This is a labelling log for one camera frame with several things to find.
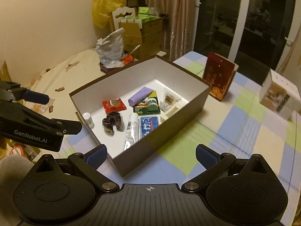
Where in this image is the white brown carton box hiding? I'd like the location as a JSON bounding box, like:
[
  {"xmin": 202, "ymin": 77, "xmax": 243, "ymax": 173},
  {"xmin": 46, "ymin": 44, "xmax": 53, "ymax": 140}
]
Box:
[{"xmin": 259, "ymin": 70, "xmax": 300, "ymax": 120}]

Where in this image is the white plastic comb holder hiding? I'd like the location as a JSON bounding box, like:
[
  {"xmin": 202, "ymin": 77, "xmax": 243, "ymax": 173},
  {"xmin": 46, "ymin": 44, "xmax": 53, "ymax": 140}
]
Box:
[{"xmin": 160, "ymin": 105, "xmax": 181, "ymax": 123}]

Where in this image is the dark purple scrunchie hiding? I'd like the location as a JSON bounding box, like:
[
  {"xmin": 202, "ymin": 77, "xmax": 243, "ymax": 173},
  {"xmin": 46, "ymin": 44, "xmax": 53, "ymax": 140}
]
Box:
[{"xmin": 102, "ymin": 111, "xmax": 123, "ymax": 136}]

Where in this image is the brown open storage box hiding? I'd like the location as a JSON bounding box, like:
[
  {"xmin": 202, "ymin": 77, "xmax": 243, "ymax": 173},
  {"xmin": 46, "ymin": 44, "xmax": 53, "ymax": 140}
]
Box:
[{"xmin": 69, "ymin": 55, "xmax": 211, "ymax": 176}]

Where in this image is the cardboard boxes pile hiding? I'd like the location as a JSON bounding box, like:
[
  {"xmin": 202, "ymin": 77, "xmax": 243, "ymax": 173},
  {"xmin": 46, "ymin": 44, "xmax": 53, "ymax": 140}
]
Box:
[{"xmin": 112, "ymin": 7, "xmax": 169, "ymax": 59}]

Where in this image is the beige curtain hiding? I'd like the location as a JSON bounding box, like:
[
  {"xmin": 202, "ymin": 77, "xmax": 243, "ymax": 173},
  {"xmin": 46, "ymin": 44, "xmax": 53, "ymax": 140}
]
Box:
[{"xmin": 147, "ymin": 0, "xmax": 195, "ymax": 61}]

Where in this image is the blue toothpaste tube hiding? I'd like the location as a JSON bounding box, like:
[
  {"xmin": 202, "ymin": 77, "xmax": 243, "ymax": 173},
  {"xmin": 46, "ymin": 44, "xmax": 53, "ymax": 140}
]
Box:
[{"xmin": 124, "ymin": 113, "xmax": 139, "ymax": 150}]

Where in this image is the green blister card package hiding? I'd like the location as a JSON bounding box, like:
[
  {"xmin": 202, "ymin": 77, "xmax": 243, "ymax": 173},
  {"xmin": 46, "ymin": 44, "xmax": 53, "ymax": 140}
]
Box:
[{"xmin": 133, "ymin": 91, "xmax": 161, "ymax": 116}]

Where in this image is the silver plastic bag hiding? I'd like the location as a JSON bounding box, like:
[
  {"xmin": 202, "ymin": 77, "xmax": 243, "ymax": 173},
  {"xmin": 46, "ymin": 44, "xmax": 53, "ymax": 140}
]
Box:
[{"xmin": 95, "ymin": 27, "xmax": 125, "ymax": 68}]

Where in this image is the dark red gift box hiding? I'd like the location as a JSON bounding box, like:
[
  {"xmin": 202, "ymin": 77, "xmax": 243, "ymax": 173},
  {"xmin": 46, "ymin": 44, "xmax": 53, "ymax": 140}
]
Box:
[{"xmin": 203, "ymin": 52, "xmax": 239, "ymax": 101}]

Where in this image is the red snack packet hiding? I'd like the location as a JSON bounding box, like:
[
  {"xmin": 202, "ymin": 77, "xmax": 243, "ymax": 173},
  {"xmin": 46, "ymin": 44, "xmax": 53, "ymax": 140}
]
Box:
[{"xmin": 102, "ymin": 98, "xmax": 127, "ymax": 114}]

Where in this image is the blue toothpick box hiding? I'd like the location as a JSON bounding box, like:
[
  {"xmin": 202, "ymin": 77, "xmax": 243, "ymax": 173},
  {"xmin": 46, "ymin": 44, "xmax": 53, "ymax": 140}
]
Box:
[{"xmin": 138, "ymin": 116, "xmax": 160, "ymax": 139}]

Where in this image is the white pill bottle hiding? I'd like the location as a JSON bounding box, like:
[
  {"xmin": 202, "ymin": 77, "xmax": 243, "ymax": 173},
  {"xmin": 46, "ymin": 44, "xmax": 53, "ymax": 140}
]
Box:
[{"xmin": 82, "ymin": 112, "xmax": 94, "ymax": 129}]

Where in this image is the yellow plastic bag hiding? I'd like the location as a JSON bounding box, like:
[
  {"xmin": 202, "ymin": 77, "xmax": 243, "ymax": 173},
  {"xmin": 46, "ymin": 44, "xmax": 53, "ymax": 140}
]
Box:
[{"xmin": 92, "ymin": 0, "xmax": 127, "ymax": 29}]

